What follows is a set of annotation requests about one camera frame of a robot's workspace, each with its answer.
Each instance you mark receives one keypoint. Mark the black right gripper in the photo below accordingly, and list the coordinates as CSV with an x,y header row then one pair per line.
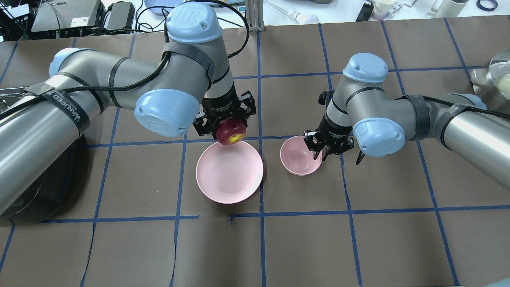
x,y
334,131

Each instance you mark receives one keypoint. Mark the white steamed bun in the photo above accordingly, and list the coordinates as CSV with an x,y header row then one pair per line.
x,y
503,85

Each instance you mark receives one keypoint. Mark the steel steamer pot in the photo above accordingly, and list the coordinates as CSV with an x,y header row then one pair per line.
x,y
484,82

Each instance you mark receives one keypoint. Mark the black rice cooker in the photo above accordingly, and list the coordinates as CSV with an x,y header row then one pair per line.
x,y
36,187

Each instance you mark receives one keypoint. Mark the blue plate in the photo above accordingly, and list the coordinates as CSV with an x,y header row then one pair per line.
x,y
159,7

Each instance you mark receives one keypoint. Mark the aluminium frame post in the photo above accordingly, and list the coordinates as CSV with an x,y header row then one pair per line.
x,y
254,15

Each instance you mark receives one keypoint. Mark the white paper cup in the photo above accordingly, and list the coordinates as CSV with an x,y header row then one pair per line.
x,y
449,8

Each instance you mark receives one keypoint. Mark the pink plate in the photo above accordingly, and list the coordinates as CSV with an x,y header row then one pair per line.
x,y
229,174

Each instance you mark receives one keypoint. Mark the red apple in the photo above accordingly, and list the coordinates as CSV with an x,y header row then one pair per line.
x,y
230,131

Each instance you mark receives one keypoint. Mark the lavender white cup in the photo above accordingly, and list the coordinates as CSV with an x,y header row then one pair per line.
x,y
382,8

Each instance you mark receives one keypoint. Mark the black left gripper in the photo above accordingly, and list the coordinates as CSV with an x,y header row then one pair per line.
x,y
224,107

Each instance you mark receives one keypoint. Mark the light bulb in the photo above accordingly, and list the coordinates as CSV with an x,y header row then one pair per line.
x,y
302,18

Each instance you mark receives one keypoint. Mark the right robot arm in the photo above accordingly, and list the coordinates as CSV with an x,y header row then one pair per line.
x,y
359,112

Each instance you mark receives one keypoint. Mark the pink bowl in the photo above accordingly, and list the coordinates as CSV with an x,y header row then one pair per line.
x,y
296,158

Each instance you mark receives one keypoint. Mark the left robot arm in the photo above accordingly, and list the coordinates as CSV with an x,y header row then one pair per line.
x,y
191,86

